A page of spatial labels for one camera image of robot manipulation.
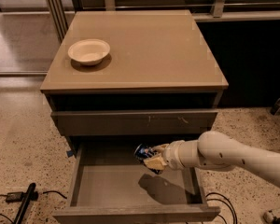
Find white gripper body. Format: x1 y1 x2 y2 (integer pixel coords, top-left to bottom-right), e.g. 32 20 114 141
162 140 190 170

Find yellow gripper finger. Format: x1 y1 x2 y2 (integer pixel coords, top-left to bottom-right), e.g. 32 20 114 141
152 144 168 153
144 156 167 171

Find blue pepsi can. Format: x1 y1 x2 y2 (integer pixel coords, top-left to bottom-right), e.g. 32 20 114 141
134 144 157 166

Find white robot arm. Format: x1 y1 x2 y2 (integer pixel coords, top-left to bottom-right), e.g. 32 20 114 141
144 131 280 188

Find open grey middle drawer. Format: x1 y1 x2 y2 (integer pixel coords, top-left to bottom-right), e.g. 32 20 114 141
53 143 220 224

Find grey drawer cabinet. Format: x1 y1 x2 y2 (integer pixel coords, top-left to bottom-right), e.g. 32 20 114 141
41 10 228 151

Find closed grey top drawer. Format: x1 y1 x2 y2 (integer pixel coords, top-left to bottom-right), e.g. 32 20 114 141
51 109 217 136

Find blue tape piece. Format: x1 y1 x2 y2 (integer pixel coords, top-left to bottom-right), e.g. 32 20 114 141
66 150 74 157

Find white power strip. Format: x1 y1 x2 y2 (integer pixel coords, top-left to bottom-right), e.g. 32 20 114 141
263 208 280 224

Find dark small floor object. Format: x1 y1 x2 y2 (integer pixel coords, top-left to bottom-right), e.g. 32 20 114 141
270 98 280 115

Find white paper bowl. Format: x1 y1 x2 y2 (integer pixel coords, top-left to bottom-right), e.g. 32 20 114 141
68 39 110 66

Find black rod on floor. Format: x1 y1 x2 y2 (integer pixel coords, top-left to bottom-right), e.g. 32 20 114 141
13 183 38 224

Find black power adapter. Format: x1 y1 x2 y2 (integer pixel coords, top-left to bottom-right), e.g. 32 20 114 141
6 191 38 203

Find black cables right floor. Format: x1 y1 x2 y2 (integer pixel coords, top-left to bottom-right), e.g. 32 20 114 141
205 191 238 224

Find black cable left floor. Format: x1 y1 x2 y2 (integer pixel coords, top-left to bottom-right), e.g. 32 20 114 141
0 189 68 224

